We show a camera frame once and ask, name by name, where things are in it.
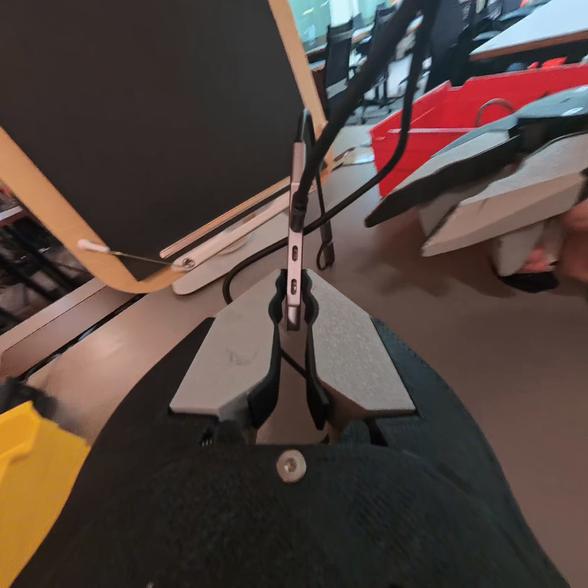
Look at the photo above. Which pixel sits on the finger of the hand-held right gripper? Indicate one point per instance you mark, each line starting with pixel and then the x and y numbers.
pixel 459 165
pixel 514 202

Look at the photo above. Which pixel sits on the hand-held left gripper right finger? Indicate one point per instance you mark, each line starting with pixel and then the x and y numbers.
pixel 358 363

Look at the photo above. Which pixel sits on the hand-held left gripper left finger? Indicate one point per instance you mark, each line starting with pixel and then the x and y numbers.
pixel 225 363

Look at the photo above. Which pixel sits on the red plastic bin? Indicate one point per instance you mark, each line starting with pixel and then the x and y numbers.
pixel 432 119

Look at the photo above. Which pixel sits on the yellow plastic bin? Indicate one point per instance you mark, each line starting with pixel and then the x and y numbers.
pixel 37 487

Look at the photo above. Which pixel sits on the person's right hand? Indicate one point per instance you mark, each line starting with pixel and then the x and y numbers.
pixel 577 243

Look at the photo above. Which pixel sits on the black office chair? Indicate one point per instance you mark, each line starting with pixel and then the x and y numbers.
pixel 340 55

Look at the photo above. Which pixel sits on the black board on stand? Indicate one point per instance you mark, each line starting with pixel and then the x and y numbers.
pixel 37 193

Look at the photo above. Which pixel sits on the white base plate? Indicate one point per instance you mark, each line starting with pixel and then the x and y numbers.
pixel 207 271

